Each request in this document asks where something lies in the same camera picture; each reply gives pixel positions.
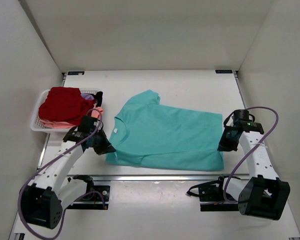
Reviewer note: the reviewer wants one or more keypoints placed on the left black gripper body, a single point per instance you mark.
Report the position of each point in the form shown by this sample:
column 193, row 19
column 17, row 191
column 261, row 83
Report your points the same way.
column 100, row 142

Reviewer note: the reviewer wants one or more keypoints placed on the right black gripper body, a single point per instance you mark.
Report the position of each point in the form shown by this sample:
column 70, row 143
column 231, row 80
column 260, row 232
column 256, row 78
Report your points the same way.
column 228, row 142

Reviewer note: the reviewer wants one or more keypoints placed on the teal t shirt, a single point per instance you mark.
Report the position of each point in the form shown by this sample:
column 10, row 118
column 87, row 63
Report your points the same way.
column 148, row 134

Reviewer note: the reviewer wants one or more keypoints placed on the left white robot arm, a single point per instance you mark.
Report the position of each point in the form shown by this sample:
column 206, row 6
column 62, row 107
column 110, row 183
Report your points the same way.
column 46, row 195

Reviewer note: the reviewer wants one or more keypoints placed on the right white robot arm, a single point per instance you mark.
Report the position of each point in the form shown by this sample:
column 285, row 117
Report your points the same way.
column 253, row 188

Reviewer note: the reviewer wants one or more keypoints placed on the black garment in basket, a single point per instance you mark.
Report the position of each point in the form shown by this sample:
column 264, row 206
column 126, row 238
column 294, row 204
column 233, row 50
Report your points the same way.
column 98, row 98

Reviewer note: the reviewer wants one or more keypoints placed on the red t shirt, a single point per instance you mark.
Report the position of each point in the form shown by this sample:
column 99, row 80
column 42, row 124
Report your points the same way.
column 65, row 104

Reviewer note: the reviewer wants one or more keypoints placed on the white plastic laundry basket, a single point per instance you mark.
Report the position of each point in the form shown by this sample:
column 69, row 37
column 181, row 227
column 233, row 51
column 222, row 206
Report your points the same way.
column 35, row 120

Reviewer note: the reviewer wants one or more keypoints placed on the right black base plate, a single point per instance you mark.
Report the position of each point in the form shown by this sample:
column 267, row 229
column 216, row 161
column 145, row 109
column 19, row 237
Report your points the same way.
column 212, row 200

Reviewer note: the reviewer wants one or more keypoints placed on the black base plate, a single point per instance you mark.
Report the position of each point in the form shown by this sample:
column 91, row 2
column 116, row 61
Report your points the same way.
column 97, row 197
column 212, row 200

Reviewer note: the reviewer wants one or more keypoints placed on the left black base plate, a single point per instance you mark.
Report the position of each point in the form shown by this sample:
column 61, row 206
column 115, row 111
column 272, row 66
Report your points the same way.
column 97, row 197

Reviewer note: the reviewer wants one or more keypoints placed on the aluminium rail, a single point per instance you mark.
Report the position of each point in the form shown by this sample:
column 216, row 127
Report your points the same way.
column 156, row 178

